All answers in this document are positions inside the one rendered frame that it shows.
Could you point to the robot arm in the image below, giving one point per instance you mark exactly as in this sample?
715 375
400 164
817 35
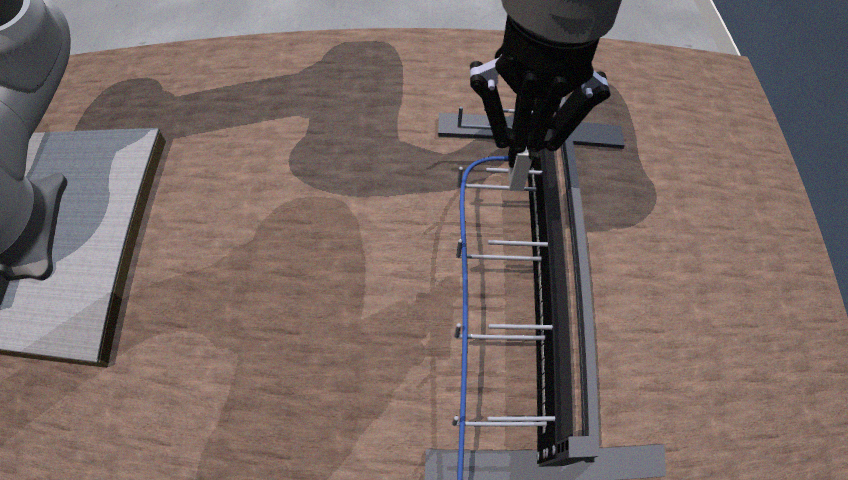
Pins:
34 52

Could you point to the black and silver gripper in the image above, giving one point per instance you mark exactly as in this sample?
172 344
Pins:
554 59

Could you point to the blue cable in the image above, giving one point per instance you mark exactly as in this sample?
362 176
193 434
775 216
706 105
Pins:
465 312

